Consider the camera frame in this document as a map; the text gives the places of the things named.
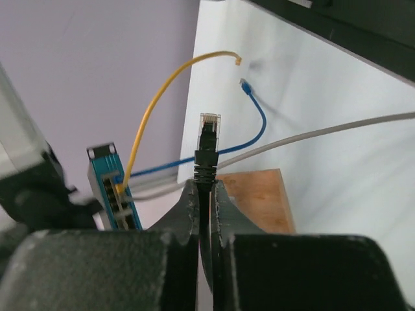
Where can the wooden board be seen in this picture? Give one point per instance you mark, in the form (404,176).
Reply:
(261,196)

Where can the dark network switch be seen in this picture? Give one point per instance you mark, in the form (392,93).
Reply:
(105,172)

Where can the aluminium frame rail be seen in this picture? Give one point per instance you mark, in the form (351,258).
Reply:
(152,181)

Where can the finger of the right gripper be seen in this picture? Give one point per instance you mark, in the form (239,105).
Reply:
(39,198)

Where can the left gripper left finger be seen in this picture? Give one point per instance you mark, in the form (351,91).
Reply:
(155,269)

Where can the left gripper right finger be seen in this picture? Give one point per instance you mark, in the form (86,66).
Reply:
(255,270)

